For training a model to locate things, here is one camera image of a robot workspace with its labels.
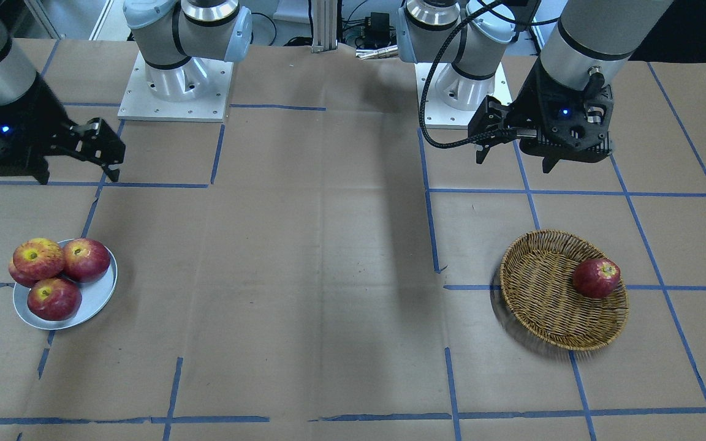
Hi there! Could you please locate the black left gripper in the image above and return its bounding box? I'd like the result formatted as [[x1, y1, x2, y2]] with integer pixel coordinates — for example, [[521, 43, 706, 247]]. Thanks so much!
[[468, 61, 615, 174]]

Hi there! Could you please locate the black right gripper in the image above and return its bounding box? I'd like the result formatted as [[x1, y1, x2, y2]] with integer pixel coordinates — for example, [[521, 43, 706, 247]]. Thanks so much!
[[0, 75, 126, 185]]

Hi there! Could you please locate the red yellow apple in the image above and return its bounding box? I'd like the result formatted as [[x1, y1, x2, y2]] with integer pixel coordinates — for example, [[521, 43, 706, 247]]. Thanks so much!
[[12, 238, 66, 280]]

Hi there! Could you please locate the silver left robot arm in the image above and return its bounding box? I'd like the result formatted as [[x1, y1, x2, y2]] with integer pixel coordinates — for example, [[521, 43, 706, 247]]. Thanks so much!
[[396, 1, 670, 173]]

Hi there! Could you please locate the red apple plate back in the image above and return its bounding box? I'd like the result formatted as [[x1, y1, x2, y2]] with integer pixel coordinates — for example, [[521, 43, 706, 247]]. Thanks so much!
[[63, 238, 112, 283], [8, 260, 37, 288]]

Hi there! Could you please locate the red apple plate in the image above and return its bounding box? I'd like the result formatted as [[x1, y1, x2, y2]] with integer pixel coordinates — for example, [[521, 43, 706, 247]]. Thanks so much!
[[27, 278, 82, 322], [8, 260, 37, 288], [63, 238, 112, 283]]

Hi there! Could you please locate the woven wicker basket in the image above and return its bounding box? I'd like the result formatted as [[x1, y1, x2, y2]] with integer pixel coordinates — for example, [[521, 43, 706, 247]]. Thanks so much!
[[498, 229, 630, 352]]

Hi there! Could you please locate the light blue plate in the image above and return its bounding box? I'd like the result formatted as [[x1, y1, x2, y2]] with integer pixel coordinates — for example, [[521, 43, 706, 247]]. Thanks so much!
[[12, 239, 118, 330]]

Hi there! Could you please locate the red apple plate front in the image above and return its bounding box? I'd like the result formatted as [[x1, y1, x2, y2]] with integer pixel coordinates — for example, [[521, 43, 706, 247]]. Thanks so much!
[[27, 278, 82, 322]]

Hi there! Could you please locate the dark red apple in basket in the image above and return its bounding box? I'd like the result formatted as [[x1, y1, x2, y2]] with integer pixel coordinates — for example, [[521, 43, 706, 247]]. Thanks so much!
[[572, 258, 620, 299]]

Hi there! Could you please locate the black power adapter box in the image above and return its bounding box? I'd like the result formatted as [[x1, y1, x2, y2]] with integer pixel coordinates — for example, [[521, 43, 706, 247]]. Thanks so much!
[[365, 12, 390, 45]]

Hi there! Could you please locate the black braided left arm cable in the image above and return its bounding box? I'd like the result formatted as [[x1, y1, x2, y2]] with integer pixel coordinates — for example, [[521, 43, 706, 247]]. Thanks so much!
[[419, 0, 541, 149]]

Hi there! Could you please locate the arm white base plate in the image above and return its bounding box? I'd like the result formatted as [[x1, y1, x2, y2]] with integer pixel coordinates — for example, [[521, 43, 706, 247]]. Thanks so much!
[[424, 62, 512, 129], [118, 54, 233, 123]]

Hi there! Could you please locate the aluminium frame post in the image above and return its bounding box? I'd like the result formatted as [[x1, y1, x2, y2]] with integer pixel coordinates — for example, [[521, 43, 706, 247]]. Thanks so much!
[[309, 1, 340, 53]]

